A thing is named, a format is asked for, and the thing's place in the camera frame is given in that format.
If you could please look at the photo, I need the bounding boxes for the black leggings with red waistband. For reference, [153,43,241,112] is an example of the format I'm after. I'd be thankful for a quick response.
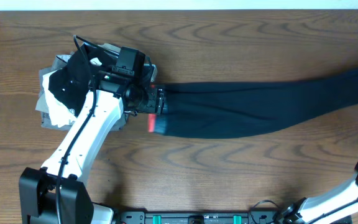
[148,68,358,139]

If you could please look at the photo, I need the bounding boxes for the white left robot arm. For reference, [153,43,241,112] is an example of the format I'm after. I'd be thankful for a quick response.
[19,47,164,223]

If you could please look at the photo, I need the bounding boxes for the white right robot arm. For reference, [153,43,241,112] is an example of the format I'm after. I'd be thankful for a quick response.
[274,162,358,224]

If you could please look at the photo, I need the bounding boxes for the black polo shirt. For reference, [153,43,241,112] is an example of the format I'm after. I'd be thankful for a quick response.
[48,45,116,117]

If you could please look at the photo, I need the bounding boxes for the white t-shirt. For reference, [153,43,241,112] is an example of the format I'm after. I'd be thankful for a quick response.
[43,73,77,121]

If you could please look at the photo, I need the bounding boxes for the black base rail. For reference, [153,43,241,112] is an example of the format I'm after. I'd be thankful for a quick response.
[91,201,352,224]

